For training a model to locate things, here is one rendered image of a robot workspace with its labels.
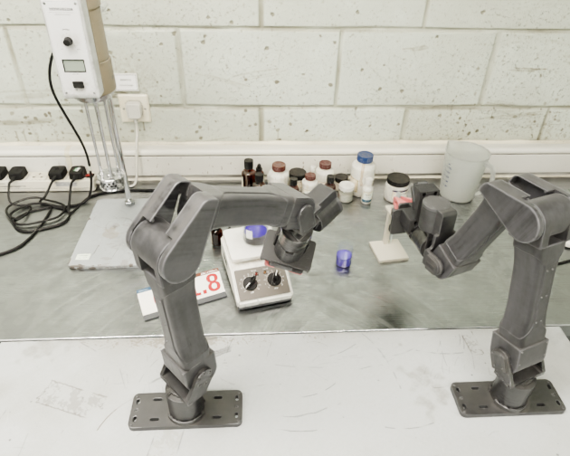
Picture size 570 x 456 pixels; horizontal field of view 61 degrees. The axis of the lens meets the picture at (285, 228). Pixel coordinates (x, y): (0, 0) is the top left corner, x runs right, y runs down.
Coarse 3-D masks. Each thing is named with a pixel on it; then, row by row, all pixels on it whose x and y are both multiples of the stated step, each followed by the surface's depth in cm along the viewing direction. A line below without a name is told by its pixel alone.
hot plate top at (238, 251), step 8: (224, 232) 118; (232, 232) 118; (240, 232) 119; (224, 240) 117; (232, 240) 116; (240, 240) 116; (232, 248) 113; (240, 248) 114; (248, 248) 114; (256, 248) 114; (232, 256) 111; (240, 256) 111; (248, 256) 111; (256, 256) 111
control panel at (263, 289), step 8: (240, 272) 110; (248, 272) 111; (280, 272) 112; (240, 280) 110; (264, 280) 111; (240, 288) 109; (256, 288) 110; (264, 288) 110; (272, 288) 110; (280, 288) 111; (288, 288) 111; (240, 296) 108; (248, 296) 109; (256, 296) 109; (264, 296) 109
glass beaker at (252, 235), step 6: (246, 228) 111; (252, 228) 111; (258, 228) 111; (264, 228) 112; (246, 234) 113; (252, 234) 112; (258, 234) 112; (264, 234) 113; (246, 240) 114; (252, 240) 113; (258, 240) 113; (264, 240) 114; (252, 246) 114; (258, 246) 114
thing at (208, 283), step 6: (204, 276) 113; (210, 276) 114; (216, 276) 114; (198, 282) 113; (204, 282) 113; (210, 282) 113; (216, 282) 114; (198, 288) 112; (204, 288) 113; (210, 288) 113; (216, 288) 113; (222, 288) 114; (198, 294) 112; (204, 294) 112
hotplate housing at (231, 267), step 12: (228, 252) 115; (228, 264) 113; (240, 264) 112; (252, 264) 112; (228, 276) 116; (288, 276) 113; (252, 300) 109; (264, 300) 109; (276, 300) 110; (288, 300) 112
